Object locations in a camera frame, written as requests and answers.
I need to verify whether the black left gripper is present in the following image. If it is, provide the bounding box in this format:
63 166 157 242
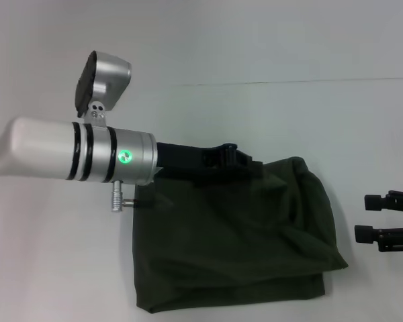
155 142 265 189

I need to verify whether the silver cable connector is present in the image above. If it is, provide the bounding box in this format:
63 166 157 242
109 180 136 213

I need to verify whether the dark green FREE t-shirt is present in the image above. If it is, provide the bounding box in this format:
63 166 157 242
132 156 349 308

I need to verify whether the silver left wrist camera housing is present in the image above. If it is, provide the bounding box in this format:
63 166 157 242
73 50 134 129

